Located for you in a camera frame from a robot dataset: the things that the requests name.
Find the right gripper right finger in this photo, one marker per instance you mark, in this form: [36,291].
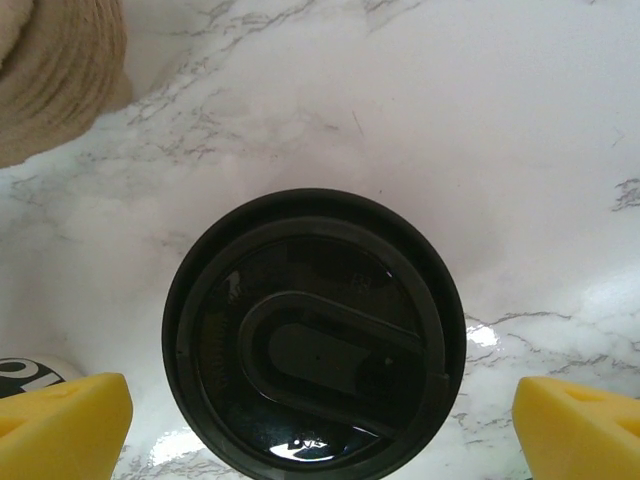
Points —
[585,435]

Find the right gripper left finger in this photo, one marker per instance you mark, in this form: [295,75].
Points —
[60,430]

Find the black cup lid right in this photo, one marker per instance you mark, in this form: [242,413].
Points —
[315,340]

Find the stack of cardboard cup carriers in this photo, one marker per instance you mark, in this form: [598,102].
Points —
[65,95]

